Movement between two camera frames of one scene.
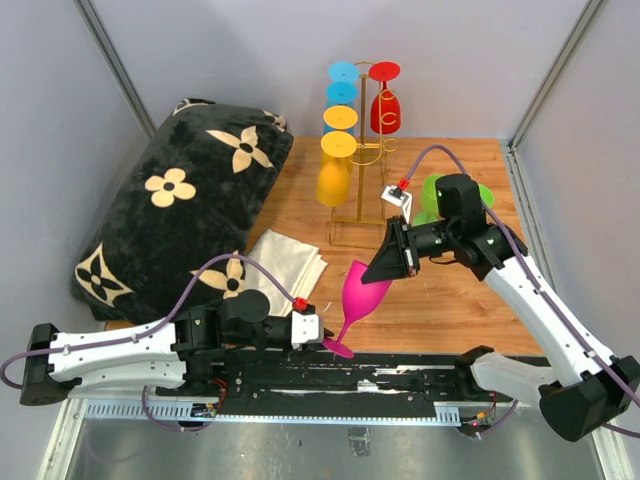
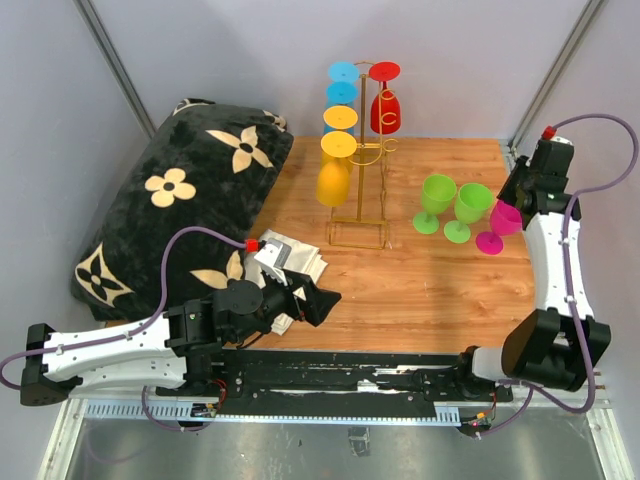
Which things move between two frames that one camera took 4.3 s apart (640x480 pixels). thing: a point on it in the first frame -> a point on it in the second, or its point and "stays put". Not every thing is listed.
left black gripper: x=289 y=349 -> x=318 y=301
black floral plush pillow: x=189 y=200 stays put
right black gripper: x=393 y=260 -> x=506 y=193
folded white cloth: x=295 y=266 stays put
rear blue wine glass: x=343 y=71 stays put
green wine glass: x=430 y=206 stays put
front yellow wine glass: x=333 y=178 stays put
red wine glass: x=385 y=109 stays put
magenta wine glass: x=358 y=300 -> x=505 y=219
